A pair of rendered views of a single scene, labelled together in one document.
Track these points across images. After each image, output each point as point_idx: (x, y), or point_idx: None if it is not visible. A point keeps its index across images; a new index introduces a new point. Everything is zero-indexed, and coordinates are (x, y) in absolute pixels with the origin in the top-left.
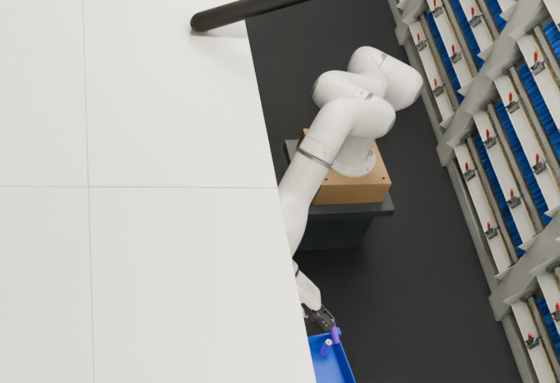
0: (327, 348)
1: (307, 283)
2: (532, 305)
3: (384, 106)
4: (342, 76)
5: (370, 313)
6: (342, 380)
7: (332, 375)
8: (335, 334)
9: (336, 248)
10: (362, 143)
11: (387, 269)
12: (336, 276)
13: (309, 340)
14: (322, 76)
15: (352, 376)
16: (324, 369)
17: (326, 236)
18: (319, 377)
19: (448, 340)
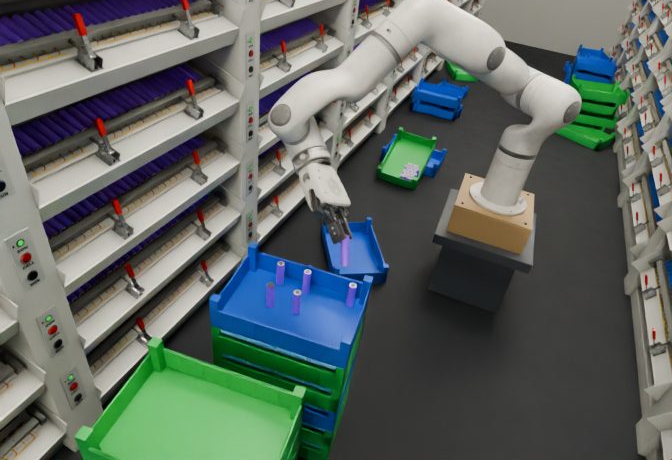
0: (350, 293)
1: (332, 180)
2: None
3: (488, 26)
4: None
5: (475, 368)
6: (350, 336)
7: (343, 326)
8: (344, 252)
9: (471, 305)
10: (506, 174)
11: (516, 342)
12: (457, 324)
13: (338, 280)
14: None
15: (355, 327)
16: (339, 317)
17: (460, 282)
18: (327, 321)
19: (559, 439)
